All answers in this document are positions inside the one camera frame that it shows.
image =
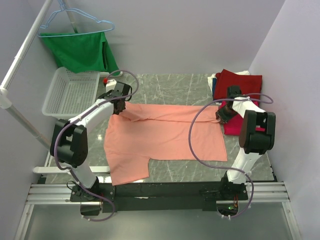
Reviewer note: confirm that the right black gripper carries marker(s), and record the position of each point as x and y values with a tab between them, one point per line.
224	118

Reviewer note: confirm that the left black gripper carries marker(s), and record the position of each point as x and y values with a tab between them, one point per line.
118	112

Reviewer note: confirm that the salmon pink t shirt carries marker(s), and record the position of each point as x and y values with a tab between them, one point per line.
160	132

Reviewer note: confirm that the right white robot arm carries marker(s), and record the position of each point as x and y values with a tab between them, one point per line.
257	136

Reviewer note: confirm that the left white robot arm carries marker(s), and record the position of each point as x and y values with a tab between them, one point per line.
69	143

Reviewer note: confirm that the magenta folded shirt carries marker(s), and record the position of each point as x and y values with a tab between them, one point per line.
234	126

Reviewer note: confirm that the blue folded shirt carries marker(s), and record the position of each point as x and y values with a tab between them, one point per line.
214	87

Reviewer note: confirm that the dark red folded shirt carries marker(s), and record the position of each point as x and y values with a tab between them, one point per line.
247	83

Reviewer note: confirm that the green hanging t shirt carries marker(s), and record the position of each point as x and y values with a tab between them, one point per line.
81	52

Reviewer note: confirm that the white plastic laundry basket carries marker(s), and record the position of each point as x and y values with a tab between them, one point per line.
70	93

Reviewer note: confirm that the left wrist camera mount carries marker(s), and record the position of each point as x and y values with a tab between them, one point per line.
110	83

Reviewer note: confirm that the light blue wire hanger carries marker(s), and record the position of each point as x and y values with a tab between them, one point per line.
64	7

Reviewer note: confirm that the aluminium rail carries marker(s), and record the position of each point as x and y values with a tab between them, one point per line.
263	192

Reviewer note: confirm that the white clothes rack frame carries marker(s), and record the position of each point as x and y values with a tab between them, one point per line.
20	152

